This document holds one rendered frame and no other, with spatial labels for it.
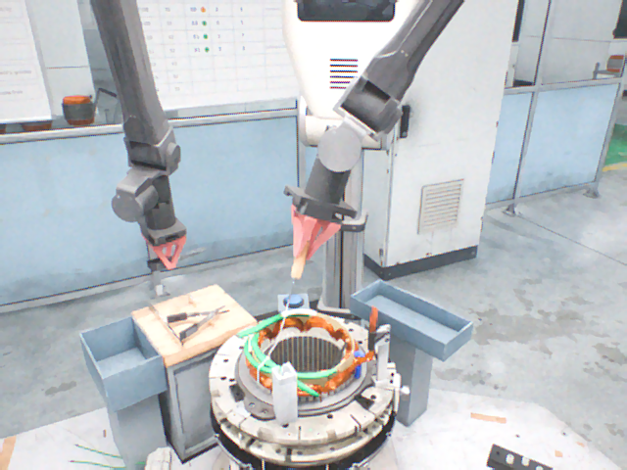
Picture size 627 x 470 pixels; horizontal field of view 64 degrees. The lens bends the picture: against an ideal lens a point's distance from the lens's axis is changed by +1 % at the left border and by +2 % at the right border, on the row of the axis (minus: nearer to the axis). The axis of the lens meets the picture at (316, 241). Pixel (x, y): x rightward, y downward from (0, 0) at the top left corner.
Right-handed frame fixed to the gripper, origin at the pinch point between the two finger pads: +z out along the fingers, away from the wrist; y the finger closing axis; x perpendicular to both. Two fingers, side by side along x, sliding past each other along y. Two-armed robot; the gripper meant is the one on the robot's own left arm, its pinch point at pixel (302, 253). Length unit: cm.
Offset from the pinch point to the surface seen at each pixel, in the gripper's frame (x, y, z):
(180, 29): 221, -3, -37
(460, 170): 192, 178, -17
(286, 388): -10.6, -0.3, 17.2
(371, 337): -10.9, 10.2, 7.3
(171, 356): 16.7, -10.6, 30.6
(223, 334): 19.7, -1.1, 26.2
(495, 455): -4, 56, 33
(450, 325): 10.3, 44.2, 12.2
